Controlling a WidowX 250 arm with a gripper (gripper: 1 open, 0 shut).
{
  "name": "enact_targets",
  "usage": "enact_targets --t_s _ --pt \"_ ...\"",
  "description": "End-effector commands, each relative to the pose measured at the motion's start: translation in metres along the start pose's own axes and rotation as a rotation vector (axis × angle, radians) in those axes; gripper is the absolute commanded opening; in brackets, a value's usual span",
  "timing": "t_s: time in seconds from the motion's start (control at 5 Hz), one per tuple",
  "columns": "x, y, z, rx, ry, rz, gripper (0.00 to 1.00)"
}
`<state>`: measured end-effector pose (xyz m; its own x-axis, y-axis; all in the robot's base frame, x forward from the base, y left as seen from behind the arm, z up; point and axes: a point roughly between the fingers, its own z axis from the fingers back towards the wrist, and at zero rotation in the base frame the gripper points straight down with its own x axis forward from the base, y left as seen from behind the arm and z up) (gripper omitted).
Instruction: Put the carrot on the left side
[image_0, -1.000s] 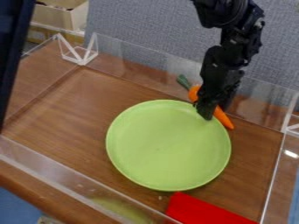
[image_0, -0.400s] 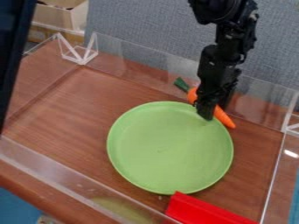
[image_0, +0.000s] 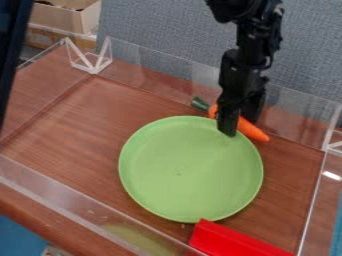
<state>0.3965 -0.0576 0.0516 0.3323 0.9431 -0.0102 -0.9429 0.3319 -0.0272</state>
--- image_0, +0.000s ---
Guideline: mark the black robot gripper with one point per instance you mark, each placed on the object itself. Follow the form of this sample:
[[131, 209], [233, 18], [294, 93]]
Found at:
[[243, 91]]

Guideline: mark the orange toy carrot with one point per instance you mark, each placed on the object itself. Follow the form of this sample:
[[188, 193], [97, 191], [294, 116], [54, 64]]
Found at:
[[244, 126]]

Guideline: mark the green plastic plate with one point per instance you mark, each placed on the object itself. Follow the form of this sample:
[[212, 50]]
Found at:
[[185, 172]]

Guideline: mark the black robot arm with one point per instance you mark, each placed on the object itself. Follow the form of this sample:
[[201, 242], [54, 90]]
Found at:
[[257, 20]]

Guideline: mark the clear acrylic tray walls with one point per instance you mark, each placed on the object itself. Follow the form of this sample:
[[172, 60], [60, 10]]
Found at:
[[112, 165]]

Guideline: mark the red plastic block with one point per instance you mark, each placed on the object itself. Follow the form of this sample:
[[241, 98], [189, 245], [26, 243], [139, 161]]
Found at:
[[219, 241]]

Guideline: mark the cardboard box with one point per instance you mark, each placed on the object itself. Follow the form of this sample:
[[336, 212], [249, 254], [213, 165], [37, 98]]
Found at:
[[68, 15]]

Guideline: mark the dark blue foreground post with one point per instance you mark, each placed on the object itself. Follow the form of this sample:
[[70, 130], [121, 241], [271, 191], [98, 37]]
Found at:
[[14, 12]]

